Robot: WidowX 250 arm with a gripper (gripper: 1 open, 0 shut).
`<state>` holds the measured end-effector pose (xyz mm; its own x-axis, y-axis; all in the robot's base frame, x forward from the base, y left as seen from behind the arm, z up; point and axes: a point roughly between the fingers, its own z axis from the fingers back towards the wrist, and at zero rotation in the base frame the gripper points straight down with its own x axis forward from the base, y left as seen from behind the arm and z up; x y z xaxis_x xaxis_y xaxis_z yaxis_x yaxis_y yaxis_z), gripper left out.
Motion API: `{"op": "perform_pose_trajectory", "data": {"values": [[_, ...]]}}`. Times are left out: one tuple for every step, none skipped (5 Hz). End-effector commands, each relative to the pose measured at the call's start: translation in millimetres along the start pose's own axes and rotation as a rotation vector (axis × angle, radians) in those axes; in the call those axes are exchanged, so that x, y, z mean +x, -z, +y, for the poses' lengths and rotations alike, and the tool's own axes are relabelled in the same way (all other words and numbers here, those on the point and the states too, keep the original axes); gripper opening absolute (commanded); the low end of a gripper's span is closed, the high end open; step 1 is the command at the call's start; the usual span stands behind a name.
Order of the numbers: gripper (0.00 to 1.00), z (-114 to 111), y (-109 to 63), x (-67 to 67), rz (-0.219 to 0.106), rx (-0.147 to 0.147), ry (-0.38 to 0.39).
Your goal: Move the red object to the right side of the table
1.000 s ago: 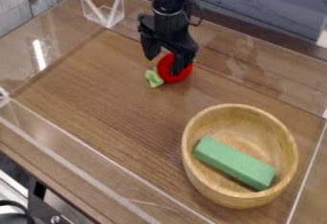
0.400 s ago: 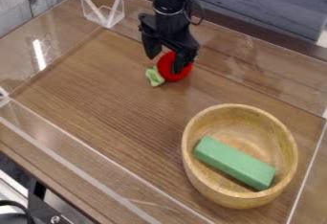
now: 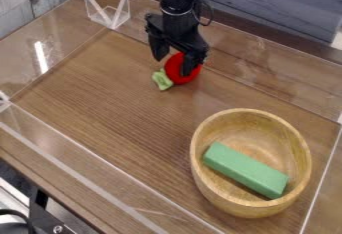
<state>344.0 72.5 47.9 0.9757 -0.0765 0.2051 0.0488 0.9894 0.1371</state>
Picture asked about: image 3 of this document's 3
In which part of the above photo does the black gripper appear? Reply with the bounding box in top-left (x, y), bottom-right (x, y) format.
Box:
top-left (144, 9), bottom-right (208, 77)

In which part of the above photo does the red plush strawberry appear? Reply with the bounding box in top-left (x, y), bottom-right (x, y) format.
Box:
top-left (152, 53), bottom-right (201, 91)

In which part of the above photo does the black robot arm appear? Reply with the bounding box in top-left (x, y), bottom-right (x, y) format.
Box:
top-left (144, 0), bottom-right (211, 77)

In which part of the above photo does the wooden bowl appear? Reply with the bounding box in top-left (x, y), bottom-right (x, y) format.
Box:
top-left (189, 108), bottom-right (312, 218)

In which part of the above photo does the green foam block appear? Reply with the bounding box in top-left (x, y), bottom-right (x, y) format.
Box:
top-left (203, 142), bottom-right (289, 199)

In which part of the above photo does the clear acrylic corner bracket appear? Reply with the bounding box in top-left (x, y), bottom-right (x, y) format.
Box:
top-left (84, 0), bottom-right (130, 30)

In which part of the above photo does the clear acrylic tray wall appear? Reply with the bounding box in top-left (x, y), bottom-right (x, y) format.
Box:
top-left (0, 92), bottom-right (224, 234)

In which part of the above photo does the black metal table bracket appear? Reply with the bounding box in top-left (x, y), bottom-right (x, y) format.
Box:
top-left (29, 189), bottom-right (77, 234)

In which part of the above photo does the black cable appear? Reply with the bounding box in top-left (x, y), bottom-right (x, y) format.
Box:
top-left (0, 208), bottom-right (41, 234)

